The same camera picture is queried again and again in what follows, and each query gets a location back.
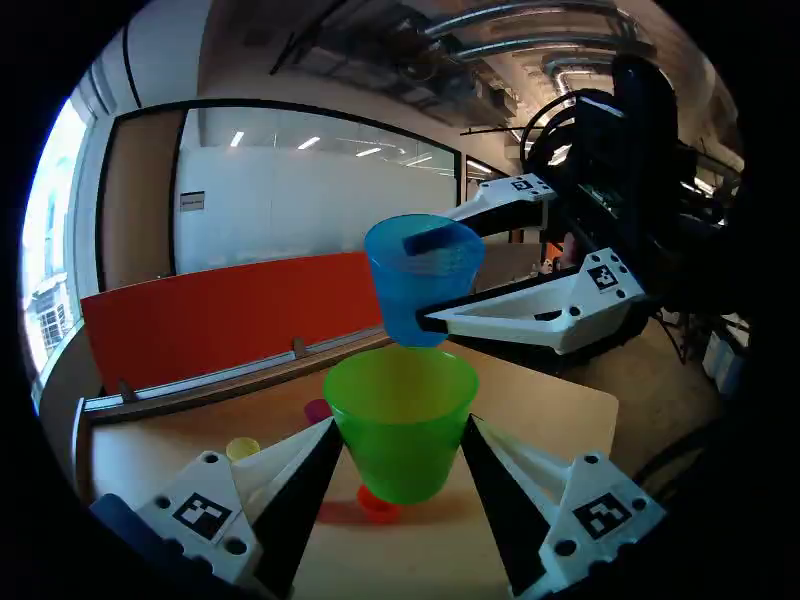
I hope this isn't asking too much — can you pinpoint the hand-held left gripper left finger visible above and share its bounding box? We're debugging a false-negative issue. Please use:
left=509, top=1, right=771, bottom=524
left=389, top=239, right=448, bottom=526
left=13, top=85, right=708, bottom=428
left=134, top=415, right=346, bottom=600

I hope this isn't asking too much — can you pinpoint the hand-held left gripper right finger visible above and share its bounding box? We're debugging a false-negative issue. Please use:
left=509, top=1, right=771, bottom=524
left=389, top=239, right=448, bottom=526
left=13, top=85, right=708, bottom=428
left=459, top=414, right=668, bottom=599

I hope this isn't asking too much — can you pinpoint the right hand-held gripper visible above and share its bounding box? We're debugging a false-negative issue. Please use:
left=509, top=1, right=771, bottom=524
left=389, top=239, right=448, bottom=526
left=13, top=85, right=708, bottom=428
left=402, top=56, right=746, bottom=378

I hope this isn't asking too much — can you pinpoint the blue plastic cup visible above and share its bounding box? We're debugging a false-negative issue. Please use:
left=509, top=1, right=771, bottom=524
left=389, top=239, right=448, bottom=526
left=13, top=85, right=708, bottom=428
left=364, top=214, right=486, bottom=349

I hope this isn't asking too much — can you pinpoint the green plastic cup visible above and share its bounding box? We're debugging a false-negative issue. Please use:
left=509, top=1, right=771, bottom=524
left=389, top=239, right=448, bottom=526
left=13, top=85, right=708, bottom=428
left=322, top=346, right=481, bottom=506

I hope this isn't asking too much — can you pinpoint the yellow plastic cup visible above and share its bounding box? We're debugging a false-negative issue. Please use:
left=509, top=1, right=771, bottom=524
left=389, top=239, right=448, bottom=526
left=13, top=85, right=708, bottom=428
left=225, top=437, right=262, bottom=464

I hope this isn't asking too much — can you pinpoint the red plastic cup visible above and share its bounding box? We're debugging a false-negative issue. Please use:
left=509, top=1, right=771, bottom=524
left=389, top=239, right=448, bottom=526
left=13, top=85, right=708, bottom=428
left=356, top=484, right=402, bottom=524

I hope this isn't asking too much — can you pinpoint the red desk screen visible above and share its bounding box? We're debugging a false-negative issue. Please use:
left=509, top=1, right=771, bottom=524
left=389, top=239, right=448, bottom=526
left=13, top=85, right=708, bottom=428
left=79, top=251, right=393, bottom=414

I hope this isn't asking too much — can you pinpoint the black cable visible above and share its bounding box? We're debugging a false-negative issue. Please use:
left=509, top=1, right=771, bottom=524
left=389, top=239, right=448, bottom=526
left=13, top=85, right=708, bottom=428
left=519, top=92, right=579, bottom=173

